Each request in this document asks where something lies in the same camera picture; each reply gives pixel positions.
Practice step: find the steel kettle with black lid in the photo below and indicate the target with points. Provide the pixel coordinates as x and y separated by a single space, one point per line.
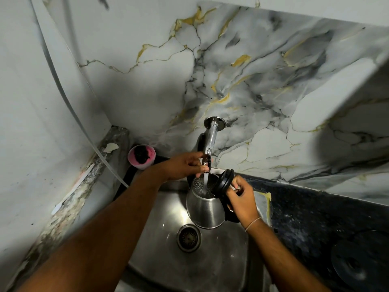
203 209

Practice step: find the black scrubber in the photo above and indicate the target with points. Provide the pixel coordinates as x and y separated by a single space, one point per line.
141 155

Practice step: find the stainless steel sink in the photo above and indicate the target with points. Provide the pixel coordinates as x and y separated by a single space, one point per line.
218 264

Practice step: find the round black kettle base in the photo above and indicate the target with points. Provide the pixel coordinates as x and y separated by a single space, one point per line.
360 261

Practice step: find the white soap piece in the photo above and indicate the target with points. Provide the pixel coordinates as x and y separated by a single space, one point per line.
111 147

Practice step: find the person's left hand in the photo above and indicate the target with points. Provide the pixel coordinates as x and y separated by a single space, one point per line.
180 168

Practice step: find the person's right hand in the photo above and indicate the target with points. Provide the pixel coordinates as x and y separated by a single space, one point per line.
244 203

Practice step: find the white toothbrush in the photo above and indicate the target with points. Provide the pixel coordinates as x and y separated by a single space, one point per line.
71 191

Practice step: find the person's right thumb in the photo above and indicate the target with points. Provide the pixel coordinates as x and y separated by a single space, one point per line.
237 182

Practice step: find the person's right forearm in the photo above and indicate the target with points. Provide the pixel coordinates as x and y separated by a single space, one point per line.
279 258

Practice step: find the chrome wall tap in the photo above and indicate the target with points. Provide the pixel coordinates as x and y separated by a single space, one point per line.
211 133

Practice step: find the pink plastic cup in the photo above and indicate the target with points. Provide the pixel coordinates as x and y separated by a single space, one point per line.
132 162

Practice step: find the person's left forearm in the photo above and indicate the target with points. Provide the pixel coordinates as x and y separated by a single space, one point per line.
100 240

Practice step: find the person's left thumb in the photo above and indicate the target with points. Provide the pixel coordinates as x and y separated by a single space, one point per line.
191 155

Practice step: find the round sink drain strainer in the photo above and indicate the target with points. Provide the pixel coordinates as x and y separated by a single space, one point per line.
188 238

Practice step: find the white thread wristband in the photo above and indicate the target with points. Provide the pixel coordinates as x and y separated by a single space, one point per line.
252 223

